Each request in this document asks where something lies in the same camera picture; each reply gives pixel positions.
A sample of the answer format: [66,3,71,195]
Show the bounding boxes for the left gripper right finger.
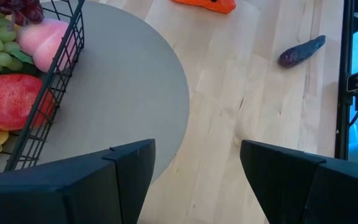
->
[239,139,358,224]

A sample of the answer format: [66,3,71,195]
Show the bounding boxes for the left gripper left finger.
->
[0,138,157,224]

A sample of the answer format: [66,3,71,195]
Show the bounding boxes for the red apple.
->
[0,73,56,132]

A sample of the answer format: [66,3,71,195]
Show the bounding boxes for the purple eggplant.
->
[278,34,327,69]

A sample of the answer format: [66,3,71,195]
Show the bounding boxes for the pink peach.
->
[15,17,79,73]

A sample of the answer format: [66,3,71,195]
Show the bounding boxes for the dark red grapes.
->
[0,0,45,27]

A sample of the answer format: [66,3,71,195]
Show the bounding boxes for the orange red carrot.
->
[170,0,237,15]

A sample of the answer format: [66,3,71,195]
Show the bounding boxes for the grey round mat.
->
[0,0,191,185]

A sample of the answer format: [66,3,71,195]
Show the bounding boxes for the black wire basket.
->
[0,0,86,179]

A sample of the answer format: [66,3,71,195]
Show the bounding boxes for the black aluminium rail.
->
[334,0,354,161]

